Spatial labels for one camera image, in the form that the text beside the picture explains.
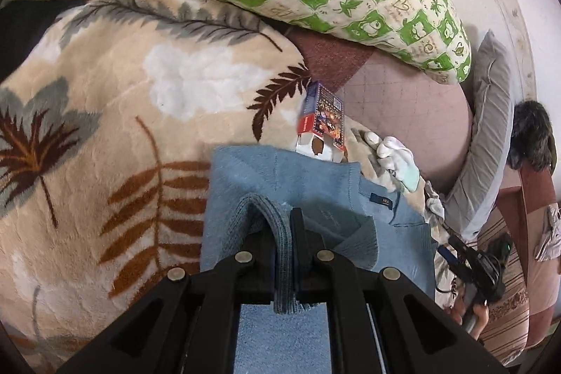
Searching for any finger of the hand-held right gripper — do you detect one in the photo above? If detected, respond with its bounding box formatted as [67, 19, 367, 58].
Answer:
[437, 245, 464, 275]

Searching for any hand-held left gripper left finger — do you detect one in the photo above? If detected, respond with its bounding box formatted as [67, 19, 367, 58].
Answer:
[57, 220, 277, 374]

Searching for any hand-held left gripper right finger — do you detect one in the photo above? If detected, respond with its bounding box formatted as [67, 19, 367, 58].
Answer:
[289, 208, 506, 374]

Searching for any blue knit sweater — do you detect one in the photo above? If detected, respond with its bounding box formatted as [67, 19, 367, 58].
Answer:
[199, 145, 439, 374]

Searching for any person's right hand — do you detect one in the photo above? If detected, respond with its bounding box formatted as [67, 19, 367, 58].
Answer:
[451, 299, 490, 334]

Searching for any striped upholstered headboard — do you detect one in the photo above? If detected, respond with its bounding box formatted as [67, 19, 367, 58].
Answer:
[477, 168, 561, 362]

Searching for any grey white sock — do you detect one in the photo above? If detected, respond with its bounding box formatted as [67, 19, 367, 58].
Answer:
[424, 181, 447, 222]

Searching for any light grey cloth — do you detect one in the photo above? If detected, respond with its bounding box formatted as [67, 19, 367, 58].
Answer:
[534, 203, 561, 261]

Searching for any white and mint sock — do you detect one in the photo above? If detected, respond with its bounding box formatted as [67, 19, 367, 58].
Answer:
[363, 131, 422, 193]

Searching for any grey pillow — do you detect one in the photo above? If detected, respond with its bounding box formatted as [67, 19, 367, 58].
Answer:
[442, 30, 516, 242]

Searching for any dark fur hat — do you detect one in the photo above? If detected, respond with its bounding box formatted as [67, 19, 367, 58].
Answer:
[507, 100, 557, 171]

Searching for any small printed carton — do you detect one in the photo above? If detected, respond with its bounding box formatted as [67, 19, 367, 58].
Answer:
[296, 81, 347, 163]

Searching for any pink quilted bolster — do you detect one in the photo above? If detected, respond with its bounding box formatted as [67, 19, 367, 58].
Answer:
[285, 28, 475, 196]

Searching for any beige leaf print blanket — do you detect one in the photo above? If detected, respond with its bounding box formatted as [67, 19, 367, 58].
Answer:
[0, 0, 457, 374]

